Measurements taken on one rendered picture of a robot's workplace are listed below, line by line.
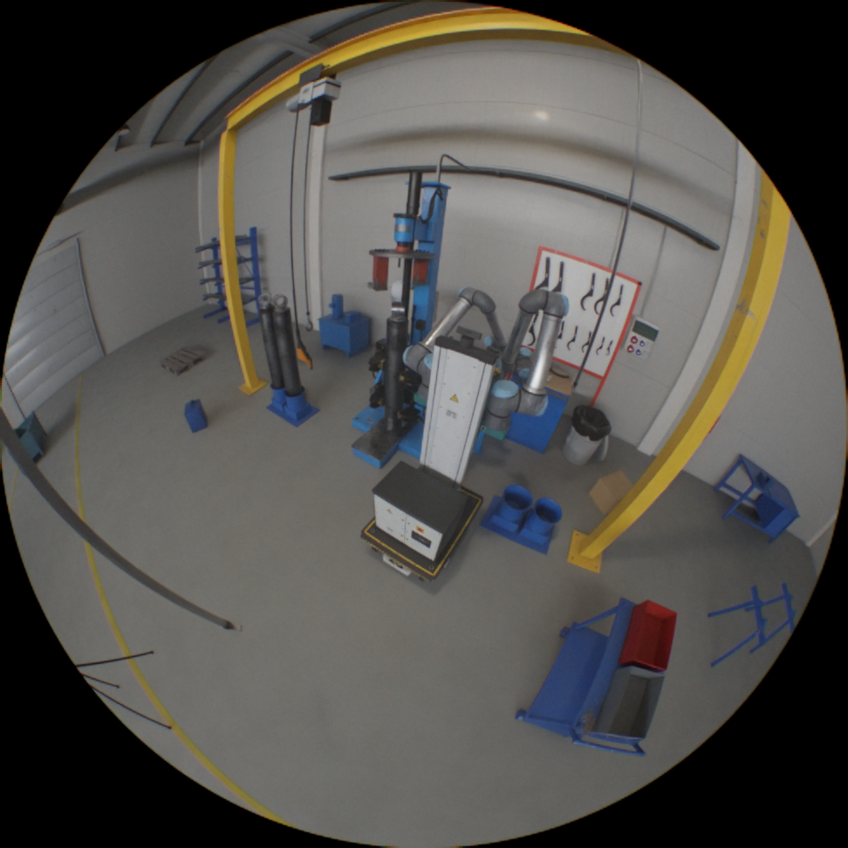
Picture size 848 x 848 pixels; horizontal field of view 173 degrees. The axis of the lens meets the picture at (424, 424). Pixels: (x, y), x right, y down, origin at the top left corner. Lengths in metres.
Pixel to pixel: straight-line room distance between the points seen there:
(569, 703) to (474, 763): 0.82
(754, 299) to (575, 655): 2.64
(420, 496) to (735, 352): 2.23
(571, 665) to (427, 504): 1.72
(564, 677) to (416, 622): 1.25
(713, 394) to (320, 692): 3.28
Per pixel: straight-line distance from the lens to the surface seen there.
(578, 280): 4.11
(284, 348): 3.40
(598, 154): 4.44
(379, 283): 2.50
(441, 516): 1.78
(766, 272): 2.09
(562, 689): 2.45
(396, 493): 1.86
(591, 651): 2.60
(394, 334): 2.66
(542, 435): 3.62
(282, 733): 2.58
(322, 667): 2.41
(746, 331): 2.03
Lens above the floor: 2.35
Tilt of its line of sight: 40 degrees down
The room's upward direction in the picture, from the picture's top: 7 degrees clockwise
